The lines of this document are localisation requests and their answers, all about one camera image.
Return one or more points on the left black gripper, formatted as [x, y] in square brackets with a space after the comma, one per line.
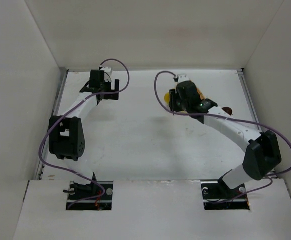
[111, 94]

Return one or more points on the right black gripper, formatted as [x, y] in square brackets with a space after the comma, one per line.
[173, 100]

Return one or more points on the fake yellow pear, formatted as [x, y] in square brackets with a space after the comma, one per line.
[167, 98]

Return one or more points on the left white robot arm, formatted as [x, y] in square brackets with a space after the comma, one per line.
[65, 136]

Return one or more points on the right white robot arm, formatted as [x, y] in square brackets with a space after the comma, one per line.
[262, 152]

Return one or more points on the woven triangular fruit bowl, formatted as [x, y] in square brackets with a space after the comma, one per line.
[202, 96]

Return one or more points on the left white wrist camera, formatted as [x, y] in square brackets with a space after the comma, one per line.
[107, 73]

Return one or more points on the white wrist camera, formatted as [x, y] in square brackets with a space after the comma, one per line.
[107, 73]
[181, 78]

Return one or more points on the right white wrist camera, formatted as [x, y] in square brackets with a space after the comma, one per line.
[181, 78]

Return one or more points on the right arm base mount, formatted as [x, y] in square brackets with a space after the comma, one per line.
[215, 199]

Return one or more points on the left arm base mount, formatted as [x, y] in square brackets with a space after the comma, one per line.
[79, 196]

